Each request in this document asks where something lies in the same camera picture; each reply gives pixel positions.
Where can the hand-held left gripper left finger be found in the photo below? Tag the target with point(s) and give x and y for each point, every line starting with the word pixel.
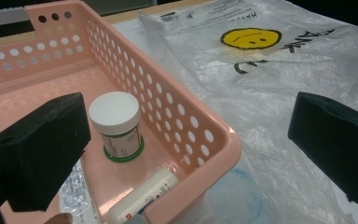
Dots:
pixel 40 149

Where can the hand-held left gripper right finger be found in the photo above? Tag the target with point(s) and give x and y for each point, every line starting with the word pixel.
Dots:
pixel 335 140

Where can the pink perforated plastic basket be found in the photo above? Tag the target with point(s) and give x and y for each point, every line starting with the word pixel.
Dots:
pixel 43 90

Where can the white jar with green base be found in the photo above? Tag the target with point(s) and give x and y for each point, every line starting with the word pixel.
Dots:
pixel 115 115

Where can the clear plastic bag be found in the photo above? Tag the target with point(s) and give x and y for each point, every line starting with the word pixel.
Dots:
pixel 261 93

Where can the white tube with red label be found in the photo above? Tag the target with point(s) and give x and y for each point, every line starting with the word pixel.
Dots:
pixel 149 193

